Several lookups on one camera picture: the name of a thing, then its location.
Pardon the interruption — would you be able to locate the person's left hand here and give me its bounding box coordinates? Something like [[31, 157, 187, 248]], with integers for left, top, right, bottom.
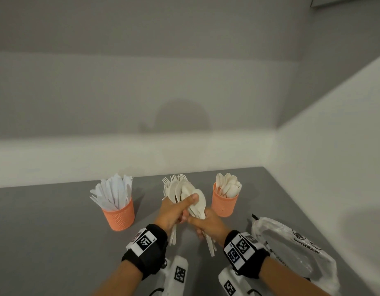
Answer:
[[154, 194, 199, 236]]

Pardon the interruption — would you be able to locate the person's right hand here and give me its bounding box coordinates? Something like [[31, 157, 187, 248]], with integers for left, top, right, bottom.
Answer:
[[187, 208, 231, 247]]

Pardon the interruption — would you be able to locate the orange mesh cup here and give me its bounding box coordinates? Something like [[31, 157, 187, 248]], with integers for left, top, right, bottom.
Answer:
[[212, 183, 239, 218], [102, 197, 136, 231]]

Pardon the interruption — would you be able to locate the bunch of white plastic cutlery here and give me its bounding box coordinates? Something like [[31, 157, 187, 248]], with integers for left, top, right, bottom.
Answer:
[[181, 181, 217, 257]]

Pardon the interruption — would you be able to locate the bunch of white plastic spoons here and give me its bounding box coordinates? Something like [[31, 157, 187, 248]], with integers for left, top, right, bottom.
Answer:
[[215, 173, 242, 199]]

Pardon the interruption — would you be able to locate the bunch of white plastic knives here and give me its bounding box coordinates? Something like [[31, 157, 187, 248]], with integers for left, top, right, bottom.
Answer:
[[90, 174, 134, 212]]

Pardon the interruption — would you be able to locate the clear plastic zip bag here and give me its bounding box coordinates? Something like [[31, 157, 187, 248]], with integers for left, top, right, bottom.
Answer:
[[251, 214, 341, 295]]

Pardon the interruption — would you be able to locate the person's right forearm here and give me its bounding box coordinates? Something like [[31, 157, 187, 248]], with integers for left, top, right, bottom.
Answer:
[[258, 256, 331, 296]]

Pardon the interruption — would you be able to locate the black wrist strap with markers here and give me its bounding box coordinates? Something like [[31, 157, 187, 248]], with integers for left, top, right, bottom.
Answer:
[[223, 230, 270, 280], [121, 224, 168, 281]]

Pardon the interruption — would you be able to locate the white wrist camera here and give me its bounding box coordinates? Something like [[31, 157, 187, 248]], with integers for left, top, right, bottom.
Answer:
[[218, 266, 262, 296]]

